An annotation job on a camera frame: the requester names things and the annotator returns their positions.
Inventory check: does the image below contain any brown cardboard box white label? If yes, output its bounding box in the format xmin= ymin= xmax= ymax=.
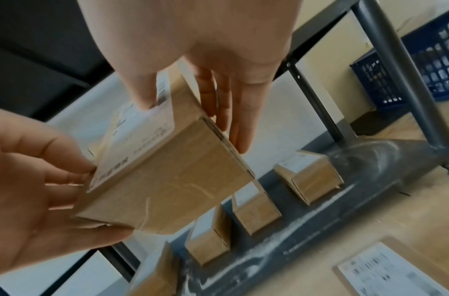
xmin=72 ymin=61 xmax=256 ymax=236
xmin=333 ymin=237 xmax=449 ymax=296

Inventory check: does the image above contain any person's right hand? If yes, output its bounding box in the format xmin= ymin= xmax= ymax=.
xmin=78 ymin=0 xmax=302 ymax=155

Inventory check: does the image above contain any blue plastic crate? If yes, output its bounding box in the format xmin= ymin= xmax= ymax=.
xmin=350 ymin=4 xmax=449 ymax=109

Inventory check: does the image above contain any group of brown cardboard boxes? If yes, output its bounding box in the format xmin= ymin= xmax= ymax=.
xmin=87 ymin=100 xmax=345 ymax=296

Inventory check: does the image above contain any person's left hand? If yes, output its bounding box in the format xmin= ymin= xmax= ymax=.
xmin=0 ymin=105 xmax=134 ymax=281

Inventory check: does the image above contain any dark metal shelf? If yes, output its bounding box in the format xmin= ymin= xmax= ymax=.
xmin=0 ymin=0 xmax=449 ymax=296

